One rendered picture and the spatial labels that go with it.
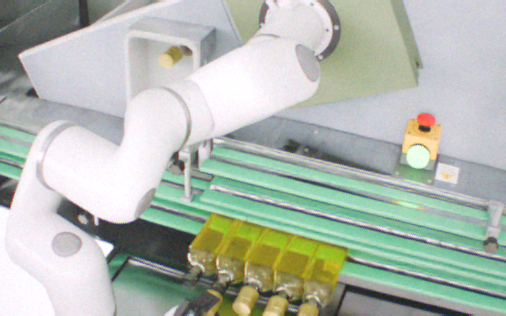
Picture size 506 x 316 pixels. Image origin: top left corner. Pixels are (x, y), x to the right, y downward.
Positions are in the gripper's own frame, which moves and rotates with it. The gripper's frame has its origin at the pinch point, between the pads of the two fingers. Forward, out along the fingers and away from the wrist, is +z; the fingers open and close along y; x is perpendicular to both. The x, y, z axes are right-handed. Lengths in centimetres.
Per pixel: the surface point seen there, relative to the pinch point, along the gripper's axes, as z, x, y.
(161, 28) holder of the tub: 30, 37, 33
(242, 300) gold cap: 4.5, -4.6, 1.7
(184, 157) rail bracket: 16.7, 19.0, 15.7
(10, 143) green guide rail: 7, 67, 4
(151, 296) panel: 4.1, 18.4, -12.6
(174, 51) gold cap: 31, 35, 28
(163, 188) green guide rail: 17.7, 26.0, 4.1
